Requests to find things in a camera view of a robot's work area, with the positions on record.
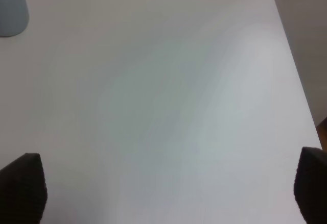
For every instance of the teal plastic cup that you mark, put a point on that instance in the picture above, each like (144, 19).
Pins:
(14, 17)

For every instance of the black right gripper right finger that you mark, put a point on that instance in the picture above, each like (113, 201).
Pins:
(310, 185)

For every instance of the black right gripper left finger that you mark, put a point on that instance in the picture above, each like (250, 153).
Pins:
(23, 190)

